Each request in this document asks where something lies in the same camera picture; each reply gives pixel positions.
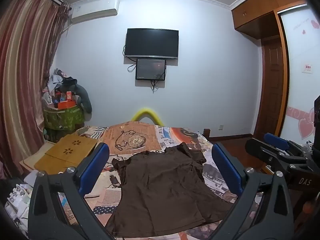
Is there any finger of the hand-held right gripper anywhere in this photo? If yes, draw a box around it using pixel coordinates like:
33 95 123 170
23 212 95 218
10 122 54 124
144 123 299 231
263 132 313 157
245 138 310 173

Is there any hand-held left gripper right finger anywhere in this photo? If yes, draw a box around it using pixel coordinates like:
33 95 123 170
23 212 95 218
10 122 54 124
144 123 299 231
211 142 294 240

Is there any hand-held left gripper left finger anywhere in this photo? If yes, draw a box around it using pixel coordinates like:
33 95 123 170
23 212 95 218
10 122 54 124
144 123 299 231
27 142 118 240

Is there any brown shirt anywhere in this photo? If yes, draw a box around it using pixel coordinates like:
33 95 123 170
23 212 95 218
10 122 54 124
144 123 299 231
105 142 234 238

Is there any pile of clothes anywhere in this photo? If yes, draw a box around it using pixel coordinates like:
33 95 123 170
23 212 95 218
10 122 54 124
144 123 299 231
41 68 78 105

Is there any bamboo lap table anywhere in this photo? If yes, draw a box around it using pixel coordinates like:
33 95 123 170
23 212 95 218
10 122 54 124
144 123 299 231
34 134 98 175

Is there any printed bedsheet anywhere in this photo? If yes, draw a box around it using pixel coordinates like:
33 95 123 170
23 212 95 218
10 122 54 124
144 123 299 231
5 124 265 240

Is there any brown wooden door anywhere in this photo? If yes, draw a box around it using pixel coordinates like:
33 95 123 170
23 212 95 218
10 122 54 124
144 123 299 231
254 36 285 138

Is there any orange box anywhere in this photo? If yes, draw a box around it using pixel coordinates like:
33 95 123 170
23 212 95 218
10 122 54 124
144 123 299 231
57 100 77 110

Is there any pale wooden board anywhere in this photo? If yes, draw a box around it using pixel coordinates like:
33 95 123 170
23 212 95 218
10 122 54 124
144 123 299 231
19 140 60 173

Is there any yellow foam tube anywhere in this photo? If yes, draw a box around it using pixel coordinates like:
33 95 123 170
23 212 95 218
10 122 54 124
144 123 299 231
132 107 164 125

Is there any small black monitor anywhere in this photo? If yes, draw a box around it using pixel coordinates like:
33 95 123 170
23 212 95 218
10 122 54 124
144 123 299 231
136 58 167 81

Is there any striped red curtain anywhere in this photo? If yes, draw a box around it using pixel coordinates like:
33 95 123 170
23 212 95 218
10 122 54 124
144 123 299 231
0 0 70 178

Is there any wooden overhead cabinet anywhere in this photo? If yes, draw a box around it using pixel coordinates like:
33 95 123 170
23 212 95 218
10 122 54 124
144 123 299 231
231 0 308 39

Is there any white air conditioner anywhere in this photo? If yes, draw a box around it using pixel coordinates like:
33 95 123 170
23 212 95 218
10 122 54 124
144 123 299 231
71 0 120 25

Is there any black television cable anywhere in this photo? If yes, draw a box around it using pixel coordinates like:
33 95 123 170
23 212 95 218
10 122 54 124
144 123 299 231
122 45 137 72

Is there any black wall television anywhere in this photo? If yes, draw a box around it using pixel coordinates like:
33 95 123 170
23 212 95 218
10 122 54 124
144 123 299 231
124 28 179 60

